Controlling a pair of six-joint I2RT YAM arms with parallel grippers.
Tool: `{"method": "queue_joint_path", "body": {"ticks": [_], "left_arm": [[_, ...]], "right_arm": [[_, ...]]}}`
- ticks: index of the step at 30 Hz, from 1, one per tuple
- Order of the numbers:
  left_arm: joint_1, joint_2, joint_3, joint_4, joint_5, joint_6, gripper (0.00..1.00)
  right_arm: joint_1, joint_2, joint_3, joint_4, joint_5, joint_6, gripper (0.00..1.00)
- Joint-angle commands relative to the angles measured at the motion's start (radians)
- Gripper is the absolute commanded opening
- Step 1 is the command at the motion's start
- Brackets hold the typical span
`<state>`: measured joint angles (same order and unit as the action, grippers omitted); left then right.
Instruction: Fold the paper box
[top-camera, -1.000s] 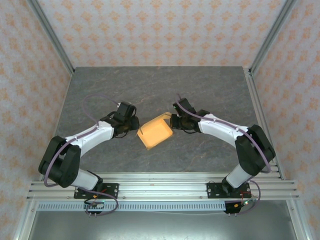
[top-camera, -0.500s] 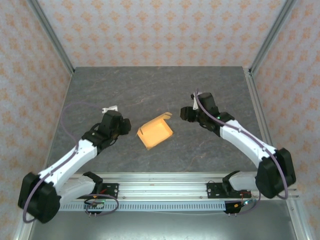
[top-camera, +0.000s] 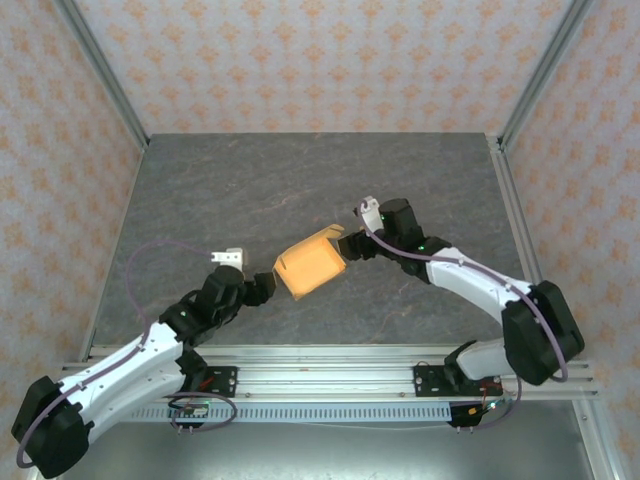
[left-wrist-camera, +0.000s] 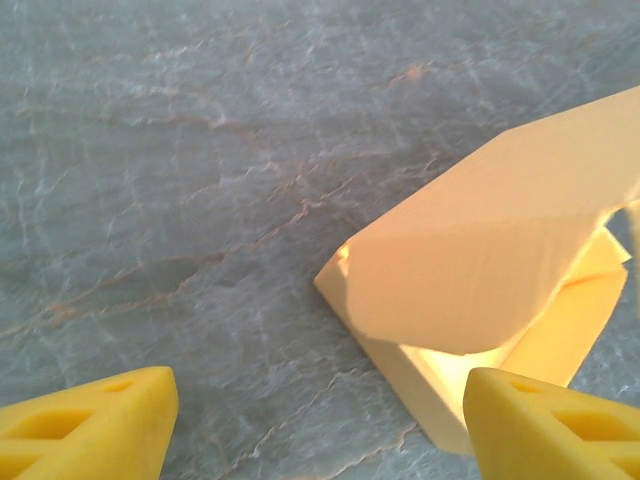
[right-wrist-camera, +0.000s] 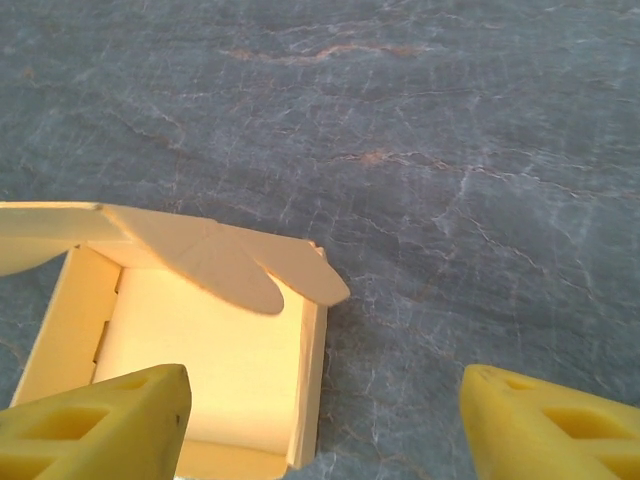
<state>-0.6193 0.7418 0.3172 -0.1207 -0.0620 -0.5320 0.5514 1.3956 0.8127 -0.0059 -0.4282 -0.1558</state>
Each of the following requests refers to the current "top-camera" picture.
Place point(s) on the tan paper box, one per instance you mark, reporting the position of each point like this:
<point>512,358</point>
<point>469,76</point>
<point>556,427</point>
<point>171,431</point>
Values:
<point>310,267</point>

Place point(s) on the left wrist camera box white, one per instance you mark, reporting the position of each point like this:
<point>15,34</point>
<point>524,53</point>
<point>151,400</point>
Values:
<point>230,257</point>

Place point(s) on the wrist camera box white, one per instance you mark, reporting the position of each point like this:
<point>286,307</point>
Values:
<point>230,257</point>
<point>370,212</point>

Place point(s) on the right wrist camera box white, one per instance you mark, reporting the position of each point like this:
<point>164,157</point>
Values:
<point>370,212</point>

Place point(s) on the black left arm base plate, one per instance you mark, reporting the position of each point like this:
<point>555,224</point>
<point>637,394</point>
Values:
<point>225,380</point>

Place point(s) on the wide aluminium side rail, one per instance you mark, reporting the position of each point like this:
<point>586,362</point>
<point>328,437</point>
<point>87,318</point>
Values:
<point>521,225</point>

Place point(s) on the aluminium mounting rail bed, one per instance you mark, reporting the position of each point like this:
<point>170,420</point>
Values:
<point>325,382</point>

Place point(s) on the small circuit board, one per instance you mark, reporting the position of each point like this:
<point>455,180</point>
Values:
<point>475,412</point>
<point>195,410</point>

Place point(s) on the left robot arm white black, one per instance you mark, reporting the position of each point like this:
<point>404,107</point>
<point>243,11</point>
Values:
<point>125,370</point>

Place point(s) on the grey metal sheet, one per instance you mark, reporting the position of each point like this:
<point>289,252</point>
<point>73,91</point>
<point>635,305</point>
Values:
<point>325,455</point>

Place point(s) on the aluminium frame post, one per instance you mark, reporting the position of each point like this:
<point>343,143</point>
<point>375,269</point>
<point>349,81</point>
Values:
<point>544,70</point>
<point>103,70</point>

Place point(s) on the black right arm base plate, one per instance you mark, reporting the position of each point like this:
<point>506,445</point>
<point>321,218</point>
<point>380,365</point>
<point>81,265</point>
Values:
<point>425,382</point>

